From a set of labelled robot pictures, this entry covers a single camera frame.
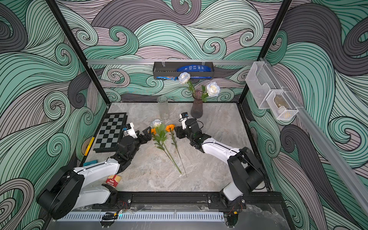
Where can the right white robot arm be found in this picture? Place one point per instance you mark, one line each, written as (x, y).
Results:
(246, 170)

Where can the aluminium wall rail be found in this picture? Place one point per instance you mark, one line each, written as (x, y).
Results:
(345, 172)
(130, 61)

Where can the black white chessboard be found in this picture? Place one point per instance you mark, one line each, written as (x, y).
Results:
(110, 132)

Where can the clear glass vase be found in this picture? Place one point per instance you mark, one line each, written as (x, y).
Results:
(163, 107)

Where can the clear acrylic wall bin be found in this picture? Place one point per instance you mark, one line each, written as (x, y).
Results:
(262, 80)

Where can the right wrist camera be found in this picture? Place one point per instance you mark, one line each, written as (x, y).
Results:
(184, 116)

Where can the aluminium wall rail back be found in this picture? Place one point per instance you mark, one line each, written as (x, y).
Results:
(130, 61)

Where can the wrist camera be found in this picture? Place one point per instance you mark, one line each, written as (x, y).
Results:
(128, 130)
(184, 116)

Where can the dark purple glass vase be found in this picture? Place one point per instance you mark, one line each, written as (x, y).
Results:
(197, 106)

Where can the teal plastic handle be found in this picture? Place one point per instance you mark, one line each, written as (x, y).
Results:
(88, 163)

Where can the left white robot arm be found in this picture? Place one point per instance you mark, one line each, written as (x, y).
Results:
(68, 188)

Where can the white slotted cable duct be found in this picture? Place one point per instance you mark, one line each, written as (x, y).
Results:
(149, 216)

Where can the black wall shelf basket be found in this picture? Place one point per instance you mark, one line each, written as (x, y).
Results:
(169, 71)

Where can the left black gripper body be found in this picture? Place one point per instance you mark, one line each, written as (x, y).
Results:
(139, 141)

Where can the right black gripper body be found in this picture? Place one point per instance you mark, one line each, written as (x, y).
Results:
(186, 132)

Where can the yellow flat tool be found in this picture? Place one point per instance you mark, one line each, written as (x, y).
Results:
(89, 146)

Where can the white rose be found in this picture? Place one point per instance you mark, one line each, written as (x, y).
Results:
(160, 140)
(184, 78)
(211, 90)

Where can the small clear acrylic bin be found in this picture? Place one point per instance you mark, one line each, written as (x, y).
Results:
(281, 106)

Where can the red toothpick box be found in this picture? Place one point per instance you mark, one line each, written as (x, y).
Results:
(113, 180)

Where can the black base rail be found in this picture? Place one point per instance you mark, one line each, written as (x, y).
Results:
(212, 200)

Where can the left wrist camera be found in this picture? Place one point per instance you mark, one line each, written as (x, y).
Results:
(128, 130)

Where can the aluminium wall rail right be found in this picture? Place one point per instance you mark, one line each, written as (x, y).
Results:
(345, 172)

